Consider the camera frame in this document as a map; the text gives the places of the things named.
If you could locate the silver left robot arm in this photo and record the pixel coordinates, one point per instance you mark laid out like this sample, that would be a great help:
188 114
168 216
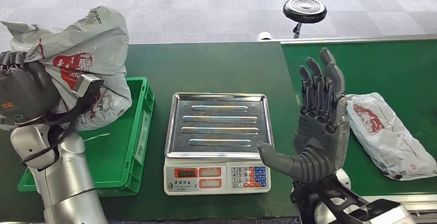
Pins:
65 181

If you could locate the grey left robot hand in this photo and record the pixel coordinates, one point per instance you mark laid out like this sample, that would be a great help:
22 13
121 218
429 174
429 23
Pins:
27 92

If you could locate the black round stool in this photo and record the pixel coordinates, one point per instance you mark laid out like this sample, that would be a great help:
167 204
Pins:
304 9

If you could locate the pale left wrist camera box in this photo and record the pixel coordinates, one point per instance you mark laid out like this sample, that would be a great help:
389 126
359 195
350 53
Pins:
85 84

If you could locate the black-backed right wrist camera box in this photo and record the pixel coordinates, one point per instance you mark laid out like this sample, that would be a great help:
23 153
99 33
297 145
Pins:
379 208

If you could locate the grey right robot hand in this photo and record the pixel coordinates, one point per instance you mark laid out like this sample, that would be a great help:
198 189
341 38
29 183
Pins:
321 140

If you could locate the white scale with steel tray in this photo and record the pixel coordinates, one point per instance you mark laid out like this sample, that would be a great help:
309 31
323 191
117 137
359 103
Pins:
218 127

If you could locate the grey parcel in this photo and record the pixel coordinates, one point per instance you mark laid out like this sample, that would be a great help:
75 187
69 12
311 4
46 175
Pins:
88 45
389 140

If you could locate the green plastic crate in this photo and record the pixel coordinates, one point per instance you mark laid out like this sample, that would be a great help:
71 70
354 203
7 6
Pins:
112 154

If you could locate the green conveyor belt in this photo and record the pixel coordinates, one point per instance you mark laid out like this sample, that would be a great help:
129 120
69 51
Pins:
375 69

